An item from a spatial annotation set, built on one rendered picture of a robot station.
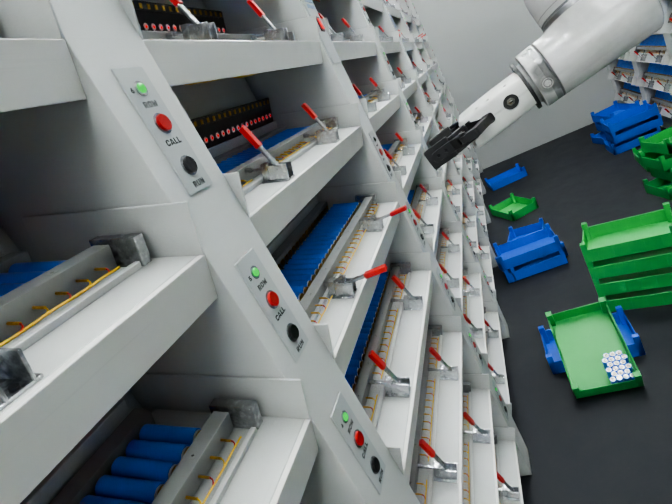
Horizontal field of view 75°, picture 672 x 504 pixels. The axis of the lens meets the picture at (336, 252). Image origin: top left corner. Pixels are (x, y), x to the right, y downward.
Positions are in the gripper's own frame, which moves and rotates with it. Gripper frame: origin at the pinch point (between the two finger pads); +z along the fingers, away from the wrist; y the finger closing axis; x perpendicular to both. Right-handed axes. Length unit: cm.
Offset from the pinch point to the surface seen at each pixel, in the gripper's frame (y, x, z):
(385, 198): 30.2, -5.9, 21.0
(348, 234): 4.5, -3.5, 22.9
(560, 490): 26, -101, 32
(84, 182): -39.9, 21.8, 19.7
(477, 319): 66, -65, 33
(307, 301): -20.4, -3.8, 23.2
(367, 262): -3.2, -8.2, 20.0
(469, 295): 83, -63, 35
